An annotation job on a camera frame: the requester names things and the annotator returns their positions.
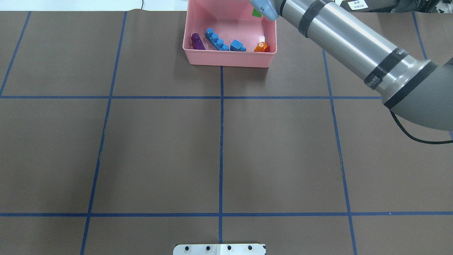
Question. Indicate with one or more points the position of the small blue toy block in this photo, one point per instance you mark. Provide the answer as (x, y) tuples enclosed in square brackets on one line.
[(237, 46)]

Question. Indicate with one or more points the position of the long blue toy block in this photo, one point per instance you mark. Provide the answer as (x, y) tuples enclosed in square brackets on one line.
[(214, 39)]

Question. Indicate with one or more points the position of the orange toy block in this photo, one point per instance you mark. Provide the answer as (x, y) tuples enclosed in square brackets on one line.
[(262, 47)]

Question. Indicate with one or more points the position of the purple toy block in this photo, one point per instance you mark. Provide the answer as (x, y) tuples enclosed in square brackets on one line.
[(196, 42)]

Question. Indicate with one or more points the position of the green toy block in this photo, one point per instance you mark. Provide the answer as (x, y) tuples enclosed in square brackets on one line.
[(256, 13)]

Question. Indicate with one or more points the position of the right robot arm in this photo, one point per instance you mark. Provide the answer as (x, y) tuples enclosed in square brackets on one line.
[(420, 91)]

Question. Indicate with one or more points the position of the pink plastic box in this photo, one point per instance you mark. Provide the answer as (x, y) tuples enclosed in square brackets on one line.
[(230, 19)]

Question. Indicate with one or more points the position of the dark box with label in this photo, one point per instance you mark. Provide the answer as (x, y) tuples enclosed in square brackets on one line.
[(396, 6)]

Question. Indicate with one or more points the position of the brown table mat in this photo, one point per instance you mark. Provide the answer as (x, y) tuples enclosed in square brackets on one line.
[(112, 143)]

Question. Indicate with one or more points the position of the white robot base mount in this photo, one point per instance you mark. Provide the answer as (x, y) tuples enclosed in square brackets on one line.
[(220, 249)]

